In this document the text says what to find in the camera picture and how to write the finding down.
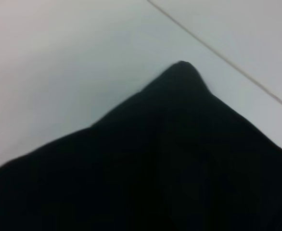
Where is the black shirt with FREE print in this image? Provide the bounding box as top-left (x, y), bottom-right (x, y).
top-left (0, 60), bottom-right (282, 231)

